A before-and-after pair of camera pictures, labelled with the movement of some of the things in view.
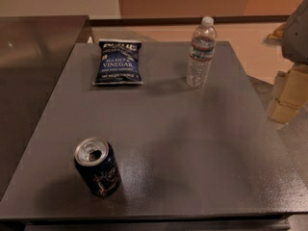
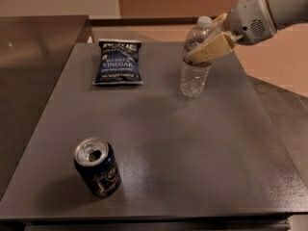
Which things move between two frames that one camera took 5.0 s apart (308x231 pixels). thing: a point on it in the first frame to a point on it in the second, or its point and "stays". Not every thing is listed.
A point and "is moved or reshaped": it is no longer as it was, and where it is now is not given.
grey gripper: (296, 36) to (248, 19)
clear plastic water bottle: (201, 54) is moved or reshaped
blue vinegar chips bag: (118, 62) stays
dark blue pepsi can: (97, 160) stays
